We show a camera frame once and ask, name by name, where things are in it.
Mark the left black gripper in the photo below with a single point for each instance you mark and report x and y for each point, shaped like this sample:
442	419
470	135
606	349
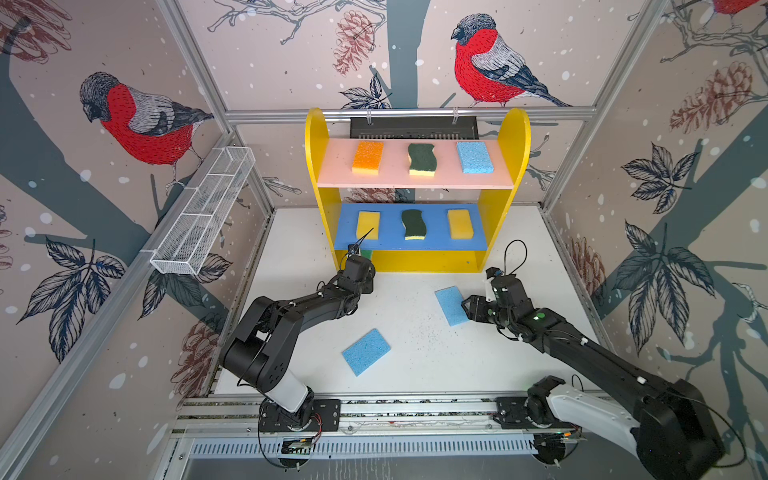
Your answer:
368	283

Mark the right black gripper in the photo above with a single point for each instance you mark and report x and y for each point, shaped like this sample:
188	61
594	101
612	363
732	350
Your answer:
473	309

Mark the blue sponge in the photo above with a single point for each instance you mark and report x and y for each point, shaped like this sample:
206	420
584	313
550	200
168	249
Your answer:
450	301
365	352
474	158

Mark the dark green scrub sponge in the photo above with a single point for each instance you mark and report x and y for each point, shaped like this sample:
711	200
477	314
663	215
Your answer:
422	160
414	225

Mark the yellow sponge front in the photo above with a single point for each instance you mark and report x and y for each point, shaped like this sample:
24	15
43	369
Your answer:
460	224

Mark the orange topped yellow sponge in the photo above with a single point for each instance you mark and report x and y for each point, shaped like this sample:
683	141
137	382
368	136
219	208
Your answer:
367	158

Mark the dark green scrub sponge front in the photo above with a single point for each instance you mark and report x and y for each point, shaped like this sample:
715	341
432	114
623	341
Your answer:
422	160

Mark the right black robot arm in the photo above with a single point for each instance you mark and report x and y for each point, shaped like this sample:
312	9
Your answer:
667	426

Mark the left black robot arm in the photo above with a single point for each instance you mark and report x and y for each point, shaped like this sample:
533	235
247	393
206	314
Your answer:
259	350

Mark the yellow shelf with coloured boards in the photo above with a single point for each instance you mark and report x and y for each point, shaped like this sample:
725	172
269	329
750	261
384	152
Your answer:
329	163

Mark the blue sponge front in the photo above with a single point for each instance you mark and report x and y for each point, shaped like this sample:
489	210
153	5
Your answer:
365	352

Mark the black vent grille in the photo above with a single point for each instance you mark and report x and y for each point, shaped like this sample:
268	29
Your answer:
415	128

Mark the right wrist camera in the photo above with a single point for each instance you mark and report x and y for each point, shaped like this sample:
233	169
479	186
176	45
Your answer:
491	274

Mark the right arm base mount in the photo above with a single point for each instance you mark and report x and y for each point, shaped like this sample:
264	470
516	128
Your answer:
531	410

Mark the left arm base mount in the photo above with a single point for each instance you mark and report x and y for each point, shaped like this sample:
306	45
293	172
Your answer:
313	415

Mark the white wire mesh basket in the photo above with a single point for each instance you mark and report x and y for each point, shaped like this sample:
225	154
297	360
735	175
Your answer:
192	236

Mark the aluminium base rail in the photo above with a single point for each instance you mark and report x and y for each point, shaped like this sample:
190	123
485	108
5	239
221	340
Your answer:
238	415

